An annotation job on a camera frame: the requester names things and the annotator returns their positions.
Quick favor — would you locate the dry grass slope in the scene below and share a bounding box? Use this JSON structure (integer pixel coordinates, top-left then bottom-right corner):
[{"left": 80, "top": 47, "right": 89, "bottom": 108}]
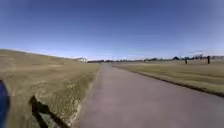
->
[{"left": 0, "top": 48, "right": 101, "bottom": 128}]

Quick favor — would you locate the white building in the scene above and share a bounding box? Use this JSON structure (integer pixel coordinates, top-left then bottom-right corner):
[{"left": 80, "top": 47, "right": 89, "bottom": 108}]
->
[{"left": 77, "top": 57, "right": 89, "bottom": 64}]

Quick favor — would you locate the flat dry grass field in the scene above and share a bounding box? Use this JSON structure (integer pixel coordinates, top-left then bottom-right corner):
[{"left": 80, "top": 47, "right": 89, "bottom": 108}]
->
[{"left": 111, "top": 59, "right": 224, "bottom": 98}]

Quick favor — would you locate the distant row of trees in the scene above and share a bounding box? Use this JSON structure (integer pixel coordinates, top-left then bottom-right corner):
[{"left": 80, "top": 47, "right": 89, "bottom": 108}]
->
[{"left": 87, "top": 55, "right": 224, "bottom": 64}]

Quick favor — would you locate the grey asphalt path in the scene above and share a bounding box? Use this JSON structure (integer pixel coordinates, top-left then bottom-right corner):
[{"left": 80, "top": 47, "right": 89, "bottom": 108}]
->
[{"left": 71, "top": 62, "right": 224, "bottom": 128}]

